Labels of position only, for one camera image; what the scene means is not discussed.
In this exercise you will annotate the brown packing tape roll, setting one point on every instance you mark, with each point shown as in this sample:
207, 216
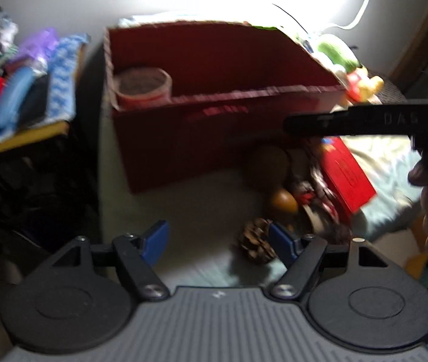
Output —
142, 96

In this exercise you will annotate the yellow board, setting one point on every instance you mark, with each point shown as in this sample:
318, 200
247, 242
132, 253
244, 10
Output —
29, 135

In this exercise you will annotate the purple packet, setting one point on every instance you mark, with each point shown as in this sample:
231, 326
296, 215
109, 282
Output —
38, 45

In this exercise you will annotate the blue plastic tube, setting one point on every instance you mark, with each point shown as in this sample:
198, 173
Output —
12, 94

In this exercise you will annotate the pine cone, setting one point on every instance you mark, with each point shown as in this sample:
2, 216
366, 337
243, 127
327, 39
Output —
255, 239

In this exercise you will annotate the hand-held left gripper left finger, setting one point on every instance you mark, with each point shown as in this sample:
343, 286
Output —
157, 239

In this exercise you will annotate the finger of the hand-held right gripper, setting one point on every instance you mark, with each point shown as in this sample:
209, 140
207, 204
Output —
308, 125

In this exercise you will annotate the red cardboard box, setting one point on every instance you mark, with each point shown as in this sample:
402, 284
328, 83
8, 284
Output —
198, 143

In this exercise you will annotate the black furniture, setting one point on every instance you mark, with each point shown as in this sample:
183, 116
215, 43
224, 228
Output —
29, 196

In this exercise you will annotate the light blue blanket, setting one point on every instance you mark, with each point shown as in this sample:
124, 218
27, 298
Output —
383, 158

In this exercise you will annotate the brown wooden gourd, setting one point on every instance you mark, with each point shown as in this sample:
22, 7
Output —
283, 201

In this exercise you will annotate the yellow and red toy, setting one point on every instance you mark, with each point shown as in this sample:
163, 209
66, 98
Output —
364, 85

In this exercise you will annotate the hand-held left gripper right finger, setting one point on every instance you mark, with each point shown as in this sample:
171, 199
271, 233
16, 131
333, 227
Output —
280, 239

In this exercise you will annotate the red booklet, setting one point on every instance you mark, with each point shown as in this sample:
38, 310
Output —
345, 173

